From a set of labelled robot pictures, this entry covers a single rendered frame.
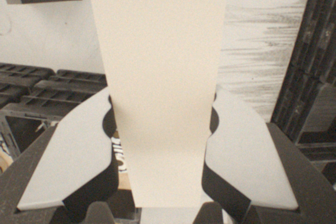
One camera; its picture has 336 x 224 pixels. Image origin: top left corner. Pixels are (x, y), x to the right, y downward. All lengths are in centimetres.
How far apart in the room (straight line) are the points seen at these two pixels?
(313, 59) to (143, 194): 104
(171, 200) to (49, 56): 54
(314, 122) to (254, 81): 81
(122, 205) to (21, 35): 60
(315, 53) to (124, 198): 105
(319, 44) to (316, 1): 21
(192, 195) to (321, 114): 123
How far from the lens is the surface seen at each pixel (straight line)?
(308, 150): 130
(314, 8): 117
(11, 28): 66
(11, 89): 55
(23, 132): 52
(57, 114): 40
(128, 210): 68
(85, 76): 57
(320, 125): 142
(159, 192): 17
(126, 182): 68
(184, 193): 18
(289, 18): 59
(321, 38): 109
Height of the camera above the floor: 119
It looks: 60 degrees down
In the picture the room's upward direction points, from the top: 179 degrees counter-clockwise
